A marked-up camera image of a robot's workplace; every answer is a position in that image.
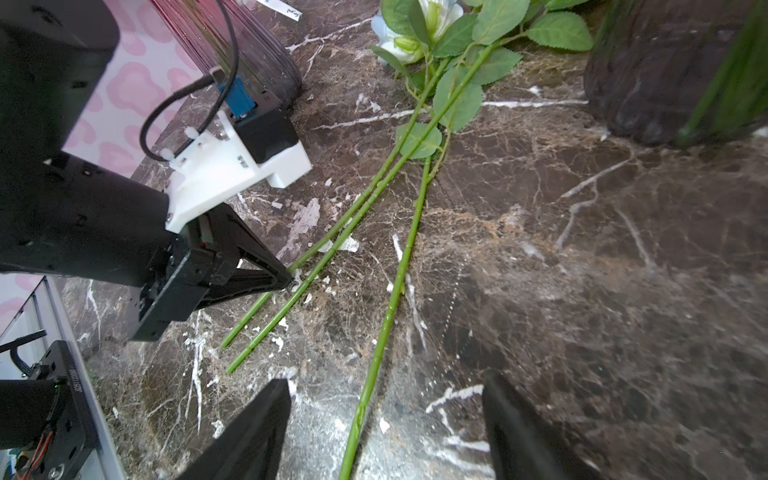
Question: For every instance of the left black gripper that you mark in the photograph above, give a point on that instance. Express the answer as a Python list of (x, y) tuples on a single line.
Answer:
[(242, 265)]

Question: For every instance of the white rose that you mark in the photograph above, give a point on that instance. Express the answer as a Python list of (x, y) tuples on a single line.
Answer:
[(359, 418), (410, 26)]

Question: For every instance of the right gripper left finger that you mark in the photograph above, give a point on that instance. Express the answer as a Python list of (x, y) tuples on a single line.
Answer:
[(251, 446)]

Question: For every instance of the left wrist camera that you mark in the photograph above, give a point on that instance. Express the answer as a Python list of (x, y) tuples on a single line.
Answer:
[(250, 141)]

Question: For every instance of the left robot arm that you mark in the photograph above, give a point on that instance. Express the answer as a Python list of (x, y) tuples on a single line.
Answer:
[(60, 214)]

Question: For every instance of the white tag on vase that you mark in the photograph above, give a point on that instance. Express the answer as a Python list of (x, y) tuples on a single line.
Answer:
[(282, 8)]

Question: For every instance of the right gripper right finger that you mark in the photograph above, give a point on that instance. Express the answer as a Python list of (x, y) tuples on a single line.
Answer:
[(522, 444)]

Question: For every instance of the dark red vase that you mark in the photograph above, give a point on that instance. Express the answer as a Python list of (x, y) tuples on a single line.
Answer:
[(680, 73), (206, 30)]

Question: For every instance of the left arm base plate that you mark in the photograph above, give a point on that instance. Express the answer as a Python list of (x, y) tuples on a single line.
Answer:
[(47, 427)]

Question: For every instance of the pink rose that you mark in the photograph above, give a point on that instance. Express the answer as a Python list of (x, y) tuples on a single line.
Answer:
[(471, 50)]

